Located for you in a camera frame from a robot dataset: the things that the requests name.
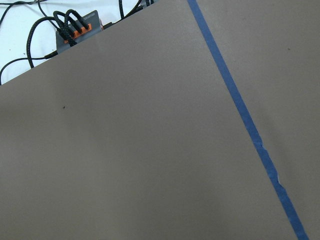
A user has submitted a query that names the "thin black desk cable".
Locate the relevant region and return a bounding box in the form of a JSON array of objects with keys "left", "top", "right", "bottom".
[{"left": 0, "top": 48, "right": 58, "bottom": 85}]

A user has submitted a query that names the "black braided hub cable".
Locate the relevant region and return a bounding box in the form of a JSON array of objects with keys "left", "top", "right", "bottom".
[{"left": 26, "top": 9, "right": 91, "bottom": 69}]

